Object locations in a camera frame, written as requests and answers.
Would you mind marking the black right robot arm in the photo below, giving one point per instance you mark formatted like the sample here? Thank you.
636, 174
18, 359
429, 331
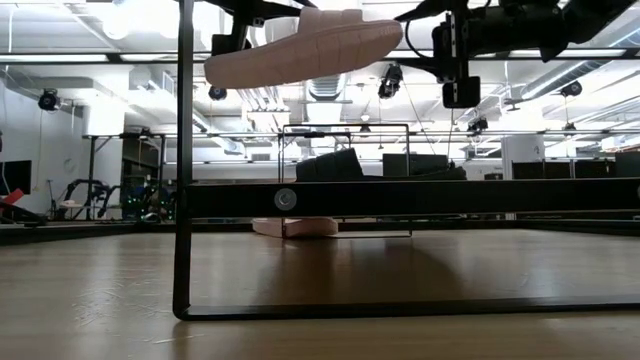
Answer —
550, 25

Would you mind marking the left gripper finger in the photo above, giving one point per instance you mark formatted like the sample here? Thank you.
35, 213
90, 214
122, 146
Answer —
224, 45

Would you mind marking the black background rig stand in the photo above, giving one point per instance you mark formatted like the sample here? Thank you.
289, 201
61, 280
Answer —
91, 175

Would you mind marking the black office partition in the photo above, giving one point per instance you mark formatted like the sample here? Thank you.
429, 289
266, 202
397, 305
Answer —
590, 170

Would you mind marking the black monitor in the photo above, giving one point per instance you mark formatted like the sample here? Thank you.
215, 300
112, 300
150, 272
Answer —
15, 177

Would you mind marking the wooden shelf with black frame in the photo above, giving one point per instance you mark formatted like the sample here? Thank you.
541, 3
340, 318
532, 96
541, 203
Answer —
450, 197

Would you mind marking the red item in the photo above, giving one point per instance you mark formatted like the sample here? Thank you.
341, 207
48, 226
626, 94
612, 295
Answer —
12, 196

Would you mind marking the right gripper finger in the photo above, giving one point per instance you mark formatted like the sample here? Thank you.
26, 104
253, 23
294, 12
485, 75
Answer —
461, 92

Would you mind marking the ceiling air duct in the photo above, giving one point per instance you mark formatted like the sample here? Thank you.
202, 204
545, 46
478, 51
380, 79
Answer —
325, 87

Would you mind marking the black aluminium rig frame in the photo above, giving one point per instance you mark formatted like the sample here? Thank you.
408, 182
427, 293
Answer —
115, 58

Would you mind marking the black overhead camera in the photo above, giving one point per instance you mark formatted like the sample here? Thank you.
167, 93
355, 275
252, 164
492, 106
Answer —
571, 89
477, 125
217, 93
49, 100
390, 80

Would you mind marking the pink slide sandal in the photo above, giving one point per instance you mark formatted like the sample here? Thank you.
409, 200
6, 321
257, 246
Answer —
310, 55
310, 227

